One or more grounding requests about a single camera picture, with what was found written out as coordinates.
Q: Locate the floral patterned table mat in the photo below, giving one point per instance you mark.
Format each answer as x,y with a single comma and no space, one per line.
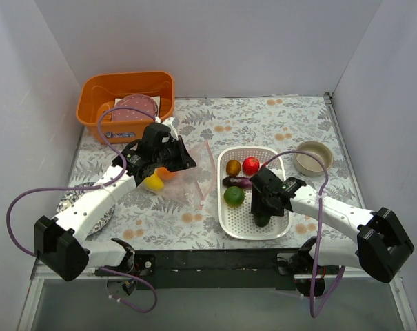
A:
149,222

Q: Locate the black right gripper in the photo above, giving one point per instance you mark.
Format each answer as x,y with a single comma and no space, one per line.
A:
261,207

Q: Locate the orange plastic tub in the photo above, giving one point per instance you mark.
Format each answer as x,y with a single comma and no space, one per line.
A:
100,93

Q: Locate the dark green avocado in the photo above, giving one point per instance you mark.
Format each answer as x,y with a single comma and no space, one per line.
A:
261,220

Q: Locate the green lime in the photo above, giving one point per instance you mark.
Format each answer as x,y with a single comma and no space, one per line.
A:
234,196

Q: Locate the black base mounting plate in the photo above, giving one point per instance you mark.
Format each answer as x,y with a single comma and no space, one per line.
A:
239,268

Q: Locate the blue floral plate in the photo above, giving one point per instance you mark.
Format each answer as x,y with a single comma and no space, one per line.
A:
101,220

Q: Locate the purple eggplant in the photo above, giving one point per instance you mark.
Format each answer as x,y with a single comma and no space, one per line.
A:
240,182

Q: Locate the red apple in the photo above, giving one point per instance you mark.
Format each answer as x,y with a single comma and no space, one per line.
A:
250,166

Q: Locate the brown kiwi fruit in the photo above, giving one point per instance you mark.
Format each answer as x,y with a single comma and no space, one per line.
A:
233,168

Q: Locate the yellow mango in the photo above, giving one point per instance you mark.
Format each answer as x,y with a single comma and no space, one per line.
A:
154,182

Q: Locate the aluminium table edge rail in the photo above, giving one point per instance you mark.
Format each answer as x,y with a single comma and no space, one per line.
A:
397,288

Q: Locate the pink polka dot plate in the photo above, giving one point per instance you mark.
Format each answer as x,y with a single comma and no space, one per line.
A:
135,107

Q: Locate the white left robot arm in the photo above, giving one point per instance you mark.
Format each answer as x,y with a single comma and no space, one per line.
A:
61,244

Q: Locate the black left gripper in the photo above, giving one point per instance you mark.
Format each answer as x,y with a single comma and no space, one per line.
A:
179,156

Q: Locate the clear zip top bag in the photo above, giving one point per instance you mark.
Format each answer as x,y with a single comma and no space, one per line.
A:
191,187

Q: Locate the white perforated plastic basket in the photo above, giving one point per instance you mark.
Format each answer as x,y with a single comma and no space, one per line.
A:
238,222

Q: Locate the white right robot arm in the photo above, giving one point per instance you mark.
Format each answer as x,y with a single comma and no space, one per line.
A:
375,242

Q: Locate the orange tangerine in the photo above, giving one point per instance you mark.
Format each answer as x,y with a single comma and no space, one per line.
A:
165,174

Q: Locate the beige ceramic bowl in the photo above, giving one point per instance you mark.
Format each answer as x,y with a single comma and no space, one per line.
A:
305,160

